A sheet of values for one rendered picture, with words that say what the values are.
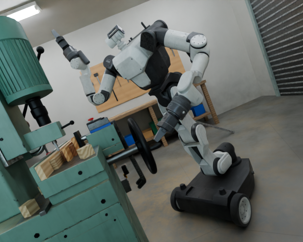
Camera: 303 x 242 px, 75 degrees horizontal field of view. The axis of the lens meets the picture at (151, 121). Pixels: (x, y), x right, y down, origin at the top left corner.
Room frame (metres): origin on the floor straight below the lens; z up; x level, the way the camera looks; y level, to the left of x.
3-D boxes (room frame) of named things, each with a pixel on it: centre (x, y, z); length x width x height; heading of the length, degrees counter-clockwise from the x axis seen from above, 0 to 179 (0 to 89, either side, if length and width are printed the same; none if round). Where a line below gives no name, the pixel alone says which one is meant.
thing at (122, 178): (1.15, 0.33, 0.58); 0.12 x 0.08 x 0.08; 101
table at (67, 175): (0.96, 0.33, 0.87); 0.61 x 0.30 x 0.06; 11
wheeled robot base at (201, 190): (1.54, -0.32, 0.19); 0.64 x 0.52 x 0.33; 131
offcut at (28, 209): (0.68, 0.51, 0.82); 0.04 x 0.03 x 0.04; 163
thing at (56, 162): (1.03, 0.45, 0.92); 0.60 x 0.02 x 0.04; 11
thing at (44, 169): (0.94, 0.46, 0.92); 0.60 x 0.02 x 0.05; 11
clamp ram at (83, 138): (0.96, 0.32, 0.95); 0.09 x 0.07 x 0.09; 11
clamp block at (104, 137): (0.98, 0.25, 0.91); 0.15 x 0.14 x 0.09; 11
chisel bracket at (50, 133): (0.87, 0.44, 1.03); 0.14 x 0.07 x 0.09; 101
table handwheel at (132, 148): (0.92, 0.16, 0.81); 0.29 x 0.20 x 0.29; 11
